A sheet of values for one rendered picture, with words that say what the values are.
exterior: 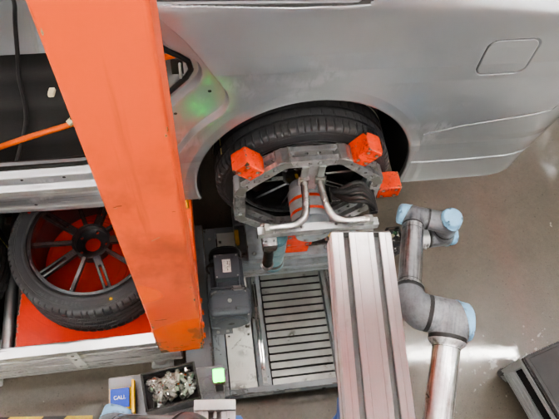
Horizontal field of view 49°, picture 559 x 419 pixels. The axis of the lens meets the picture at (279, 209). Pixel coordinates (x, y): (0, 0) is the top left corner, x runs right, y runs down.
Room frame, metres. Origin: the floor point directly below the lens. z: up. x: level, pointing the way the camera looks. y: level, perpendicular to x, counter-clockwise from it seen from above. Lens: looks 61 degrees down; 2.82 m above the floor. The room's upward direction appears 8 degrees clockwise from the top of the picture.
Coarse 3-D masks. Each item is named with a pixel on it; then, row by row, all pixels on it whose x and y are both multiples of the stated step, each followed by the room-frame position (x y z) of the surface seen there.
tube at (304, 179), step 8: (304, 168) 1.13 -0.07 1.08; (304, 176) 1.13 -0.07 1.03; (304, 184) 1.11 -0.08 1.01; (304, 192) 1.07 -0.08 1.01; (304, 200) 1.04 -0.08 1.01; (304, 208) 1.01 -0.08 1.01; (304, 216) 0.98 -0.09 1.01; (272, 224) 0.93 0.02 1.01; (280, 224) 0.94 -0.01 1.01; (288, 224) 0.94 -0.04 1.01; (296, 224) 0.94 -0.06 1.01; (272, 232) 0.92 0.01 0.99
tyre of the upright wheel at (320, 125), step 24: (264, 120) 1.26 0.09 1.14; (288, 120) 1.26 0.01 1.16; (312, 120) 1.26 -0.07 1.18; (336, 120) 1.28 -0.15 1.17; (360, 120) 1.33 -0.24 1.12; (216, 144) 1.27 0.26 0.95; (240, 144) 1.19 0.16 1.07; (264, 144) 1.18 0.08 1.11; (288, 144) 1.20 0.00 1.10; (384, 144) 1.33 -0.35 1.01; (216, 168) 1.18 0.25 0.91; (384, 168) 1.30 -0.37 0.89
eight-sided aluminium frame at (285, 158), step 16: (336, 144) 1.21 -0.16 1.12; (272, 160) 1.15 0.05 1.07; (288, 160) 1.12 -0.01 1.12; (304, 160) 1.13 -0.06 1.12; (320, 160) 1.14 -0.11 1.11; (336, 160) 1.16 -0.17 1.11; (352, 160) 1.17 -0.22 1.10; (240, 176) 1.12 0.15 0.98; (368, 176) 1.19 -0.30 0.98; (240, 192) 1.07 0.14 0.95; (240, 208) 1.08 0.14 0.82; (336, 208) 1.22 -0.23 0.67; (352, 208) 1.20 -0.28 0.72; (368, 208) 1.20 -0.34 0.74; (256, 224) 1.09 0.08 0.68
